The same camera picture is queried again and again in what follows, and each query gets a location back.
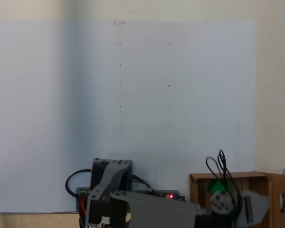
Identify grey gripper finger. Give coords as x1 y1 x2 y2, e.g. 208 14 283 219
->
209 189 232 215
249 190 271 225

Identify green dice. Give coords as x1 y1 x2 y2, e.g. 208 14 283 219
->
208 179 233 194

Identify brown cardboard box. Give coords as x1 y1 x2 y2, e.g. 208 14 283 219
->
189 171 285 228

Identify blue circuit board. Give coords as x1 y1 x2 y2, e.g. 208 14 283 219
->
154 190 189 202

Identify thin black looped cable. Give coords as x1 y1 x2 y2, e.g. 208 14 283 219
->
205 156 225 181
217 149 243 214

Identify black cable with white plug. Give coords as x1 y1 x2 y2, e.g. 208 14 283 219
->
132 174 155 192

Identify orange wire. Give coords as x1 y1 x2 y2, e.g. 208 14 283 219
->
78 192 89 225

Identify thick black looped cable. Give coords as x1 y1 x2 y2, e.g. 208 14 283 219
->
65 169 92 198

